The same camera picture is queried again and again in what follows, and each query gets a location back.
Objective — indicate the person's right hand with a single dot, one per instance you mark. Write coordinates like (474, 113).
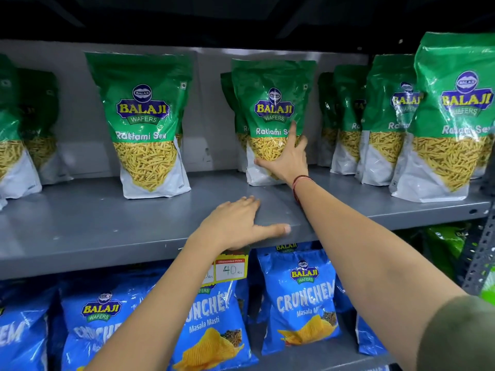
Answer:
(284, 164)

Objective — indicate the person's left hand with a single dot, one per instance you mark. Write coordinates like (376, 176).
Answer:
(230, 227)

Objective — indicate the person's left thumb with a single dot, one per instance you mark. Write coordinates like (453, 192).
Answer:
(272, 230)

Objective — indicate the person's right thumb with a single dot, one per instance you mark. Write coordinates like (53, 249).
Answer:
(263, 163)

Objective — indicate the person's right middle finger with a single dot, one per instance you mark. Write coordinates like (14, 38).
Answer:
(302, 144)

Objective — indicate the green snack pouch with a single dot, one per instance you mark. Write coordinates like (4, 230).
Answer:
(270, 96)

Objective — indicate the person's right forearm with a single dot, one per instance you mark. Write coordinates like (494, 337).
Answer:
(363, 258)

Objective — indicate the yellow price tag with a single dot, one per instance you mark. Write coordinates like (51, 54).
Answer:
(230, 268)

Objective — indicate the row of blue chip packets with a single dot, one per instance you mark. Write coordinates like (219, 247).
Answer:
(301, 293)

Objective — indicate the row of green packets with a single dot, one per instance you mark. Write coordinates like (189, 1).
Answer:
(143, 111)

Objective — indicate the grey metal shelf board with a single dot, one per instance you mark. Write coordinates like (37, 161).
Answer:
(96, 227)
(321, 357)

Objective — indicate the bright green bag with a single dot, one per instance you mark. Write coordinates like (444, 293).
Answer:
(444, 243)

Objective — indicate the grey shelf back panel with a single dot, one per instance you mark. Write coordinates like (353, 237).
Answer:
(81, 111)

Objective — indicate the olive green sleeve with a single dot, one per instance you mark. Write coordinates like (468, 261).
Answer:
(460, 336)

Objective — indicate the perforated grey shelf post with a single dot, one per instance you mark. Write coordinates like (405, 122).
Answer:
(481, 243)

